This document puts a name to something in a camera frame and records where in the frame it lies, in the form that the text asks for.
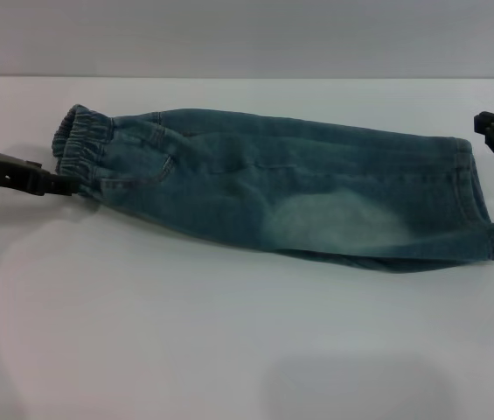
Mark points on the blue denim shorts with print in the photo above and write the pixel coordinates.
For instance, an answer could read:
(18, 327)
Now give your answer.
(273, 197)

